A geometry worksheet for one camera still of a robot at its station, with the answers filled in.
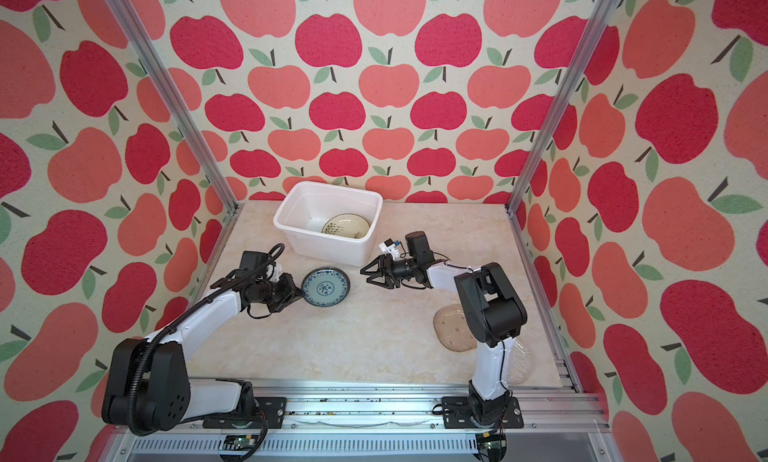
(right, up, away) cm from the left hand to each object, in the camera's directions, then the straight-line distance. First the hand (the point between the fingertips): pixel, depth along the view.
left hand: (310, 292), depth 87 cm
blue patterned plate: (+4, +1, +4) cm, 6 cm away
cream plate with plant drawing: (+8, +21, +21) cm, 30 cm away
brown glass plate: (+43, -12, +3) cm, 44 cm away
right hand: (+17, +5, +1) cm, 18 cm away
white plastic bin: (-8, +27, +22) cm, 35 cm away
